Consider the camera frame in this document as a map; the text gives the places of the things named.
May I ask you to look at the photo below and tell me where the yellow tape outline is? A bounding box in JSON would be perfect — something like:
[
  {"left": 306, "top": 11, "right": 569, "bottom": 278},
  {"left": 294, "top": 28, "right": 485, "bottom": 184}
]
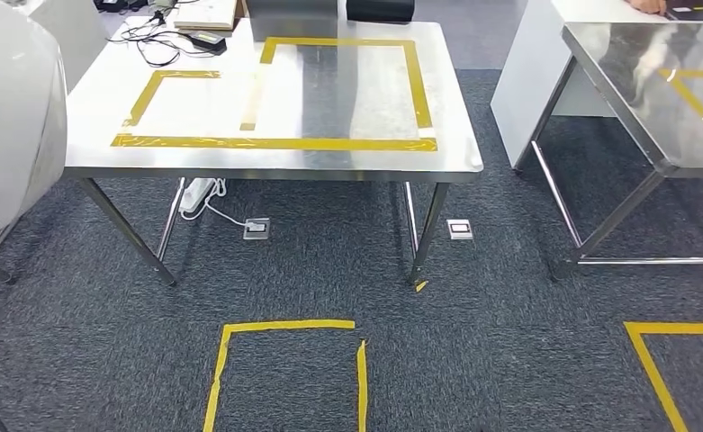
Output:
[{"left": 658, "top": 37, "right": 703, "bottom": 149}]

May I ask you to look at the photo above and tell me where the steel workbench table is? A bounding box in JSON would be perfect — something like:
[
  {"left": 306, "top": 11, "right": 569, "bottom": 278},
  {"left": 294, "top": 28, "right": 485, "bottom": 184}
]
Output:
[{"left": 63, "top": 16, "right": 485, "bottom": 287}]

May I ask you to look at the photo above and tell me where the black electronic device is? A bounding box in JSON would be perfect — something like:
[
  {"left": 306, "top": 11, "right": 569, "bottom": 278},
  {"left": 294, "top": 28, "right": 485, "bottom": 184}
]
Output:
[{"left": 93, "top": 0, "right": 149, "bottom": 14}]

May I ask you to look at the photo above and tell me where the white desk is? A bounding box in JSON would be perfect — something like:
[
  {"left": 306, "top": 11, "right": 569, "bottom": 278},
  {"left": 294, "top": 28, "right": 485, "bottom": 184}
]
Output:
[{"left": 491, "top": 0, "right": 674, "bottom": 171}]

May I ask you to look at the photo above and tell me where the white power strip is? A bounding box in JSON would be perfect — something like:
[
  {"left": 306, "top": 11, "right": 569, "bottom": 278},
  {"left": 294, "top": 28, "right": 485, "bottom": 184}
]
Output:
[{"left": 179, "top": 177, "right": 218, "bottom": 214}]

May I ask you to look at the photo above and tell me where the steel floor socket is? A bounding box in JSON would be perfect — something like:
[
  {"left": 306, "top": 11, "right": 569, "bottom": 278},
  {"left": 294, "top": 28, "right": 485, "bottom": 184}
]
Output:
[{"left": 242, "top": 218, "right": 272, "bottom": 241}]

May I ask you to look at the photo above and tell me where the thin yellow tape square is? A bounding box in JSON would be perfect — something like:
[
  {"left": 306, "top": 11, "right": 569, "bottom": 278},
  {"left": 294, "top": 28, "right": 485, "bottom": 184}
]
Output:
[
  {"left": 623, "top": 321, "right": 703, "bottom": 432},
  {"left": 202, "top": 319, "right": 369, "bottom": 432}
]

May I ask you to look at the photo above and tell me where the white floor socket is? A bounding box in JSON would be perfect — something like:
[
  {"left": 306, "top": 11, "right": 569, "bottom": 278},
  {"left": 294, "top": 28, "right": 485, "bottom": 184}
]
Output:
[{"left": 446, "top": 219, "right": 474, "bottom": 241}]

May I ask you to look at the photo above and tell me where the black fabric case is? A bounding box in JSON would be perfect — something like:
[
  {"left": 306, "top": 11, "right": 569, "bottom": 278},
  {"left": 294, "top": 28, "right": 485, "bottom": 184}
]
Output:
[{"left": 346, "top": 0, "right": 417, "bottom": 24}]

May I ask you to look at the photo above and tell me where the pale grey cabinet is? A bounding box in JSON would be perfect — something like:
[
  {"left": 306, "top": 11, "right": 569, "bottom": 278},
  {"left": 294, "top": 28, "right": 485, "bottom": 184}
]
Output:
[{"left": 25, "top": 0, "right": 112, "bottom": 94}]

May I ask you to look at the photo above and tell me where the black power adapter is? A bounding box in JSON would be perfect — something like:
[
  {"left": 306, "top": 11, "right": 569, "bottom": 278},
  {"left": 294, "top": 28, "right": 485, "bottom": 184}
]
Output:
[{"left": 185, "top": 31, "right": 229, "bottom": 57}]

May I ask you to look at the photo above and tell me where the person's hand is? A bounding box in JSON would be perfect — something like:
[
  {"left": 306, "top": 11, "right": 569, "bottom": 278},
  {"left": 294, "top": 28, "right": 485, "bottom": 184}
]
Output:
[{"left": 627, "top": 0, "right": 668, "bottom": 16}]

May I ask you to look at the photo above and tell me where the wide glossy yellow tape frame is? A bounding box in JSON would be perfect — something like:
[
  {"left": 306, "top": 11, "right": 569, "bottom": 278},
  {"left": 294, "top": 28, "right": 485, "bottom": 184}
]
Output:
[{"left": 111, "top": 36, "right": 439, "bottom": 154}]

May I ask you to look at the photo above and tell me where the white curved plastic car part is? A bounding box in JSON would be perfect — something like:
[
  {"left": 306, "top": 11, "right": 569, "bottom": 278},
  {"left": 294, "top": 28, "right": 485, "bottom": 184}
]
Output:
[{"left": 0, "top": 0, "right": 69, "bottom": 239}]

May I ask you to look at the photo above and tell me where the steel table with tape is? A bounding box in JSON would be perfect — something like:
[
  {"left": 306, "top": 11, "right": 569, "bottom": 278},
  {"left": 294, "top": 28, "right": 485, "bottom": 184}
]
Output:
[{"left": 515, "top": 22, "right": 703, "bottom": 267}]

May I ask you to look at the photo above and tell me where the white flat box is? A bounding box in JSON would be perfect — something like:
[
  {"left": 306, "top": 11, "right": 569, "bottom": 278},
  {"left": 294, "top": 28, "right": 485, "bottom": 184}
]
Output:
[{"left": 174, "top": 0, "right": 239, "bottom": 31}]

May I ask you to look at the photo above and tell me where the white power cord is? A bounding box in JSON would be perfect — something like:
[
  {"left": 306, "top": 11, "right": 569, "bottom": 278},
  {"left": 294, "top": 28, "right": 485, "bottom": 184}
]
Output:
[{"left": 181, "top": 178, "right": 251, "bottom": 229}]

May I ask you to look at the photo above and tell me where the thin black adapter cable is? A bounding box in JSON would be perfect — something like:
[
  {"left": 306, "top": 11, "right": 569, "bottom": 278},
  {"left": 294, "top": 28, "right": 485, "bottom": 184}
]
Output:
[{"left": 107, "top": 10, "right": 212, "bottom": 68}]

